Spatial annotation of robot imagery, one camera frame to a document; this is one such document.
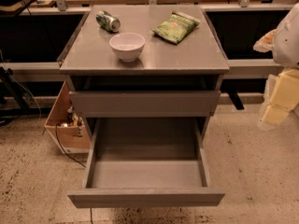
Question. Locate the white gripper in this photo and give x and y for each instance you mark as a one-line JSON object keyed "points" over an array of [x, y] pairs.
{"points": [[288, 44]]}

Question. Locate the grey drawer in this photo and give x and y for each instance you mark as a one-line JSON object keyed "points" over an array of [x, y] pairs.
{"points": [[152, 162], [133, 104]]}

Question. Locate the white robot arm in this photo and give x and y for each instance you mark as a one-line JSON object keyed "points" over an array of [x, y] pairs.
{"points": [[283, 41]]}

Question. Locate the grey top drawer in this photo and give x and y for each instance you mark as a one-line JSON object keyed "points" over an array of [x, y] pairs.
{"points": [[133, 104]]}

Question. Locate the grey drawer cabinet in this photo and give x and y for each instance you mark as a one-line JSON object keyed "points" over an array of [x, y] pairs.
{"points": [[197, 63]]}

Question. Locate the green chip bag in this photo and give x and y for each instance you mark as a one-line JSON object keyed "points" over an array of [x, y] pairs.
{"points": [[176, 27]]}

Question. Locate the white ceramic bowl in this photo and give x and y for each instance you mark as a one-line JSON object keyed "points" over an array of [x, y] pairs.
{"points": [[127, 46]]}

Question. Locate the green soda can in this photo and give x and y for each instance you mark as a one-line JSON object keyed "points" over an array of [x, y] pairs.
{"points": [[107, 21]]}

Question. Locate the wooden box with items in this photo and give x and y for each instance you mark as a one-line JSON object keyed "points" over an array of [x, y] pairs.
{"points": [[74, 139]]}

